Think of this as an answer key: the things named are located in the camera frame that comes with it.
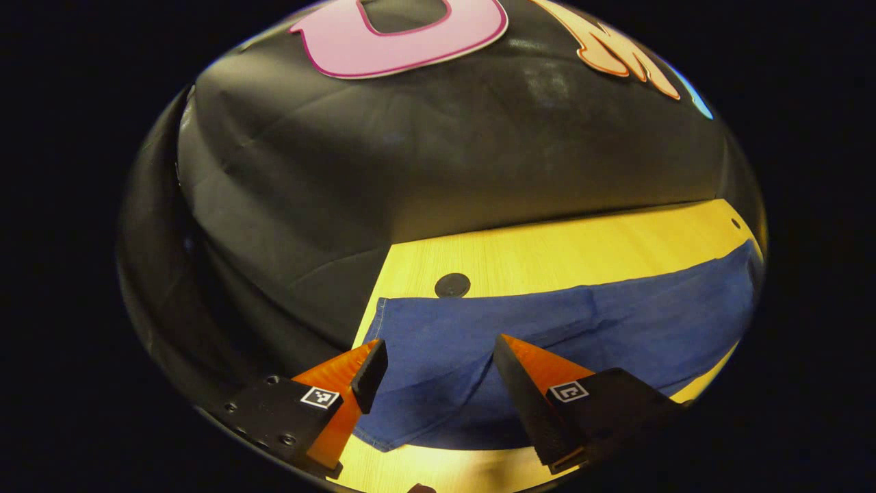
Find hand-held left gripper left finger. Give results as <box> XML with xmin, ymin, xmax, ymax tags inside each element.
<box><xmin>204</xmin><ymin>338</ymin><xmax>389</xmax><ymax>480</ymax></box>

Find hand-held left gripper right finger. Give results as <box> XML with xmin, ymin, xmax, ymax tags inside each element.
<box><xmin>493</xmin><ymin>333</ymin><xmax>687</xmax><ymax>475</ymax></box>

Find blue jeans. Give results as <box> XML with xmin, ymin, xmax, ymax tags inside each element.
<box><xmin>352</xmin><ymin>240</ymin><xmax>764</xmax><ymax>453</ymax></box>

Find black backdrop cloth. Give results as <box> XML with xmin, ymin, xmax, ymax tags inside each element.
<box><xmin>116</xmin><ymin>0</ymin><xmax>764</xmax><ymax>412</ymax></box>

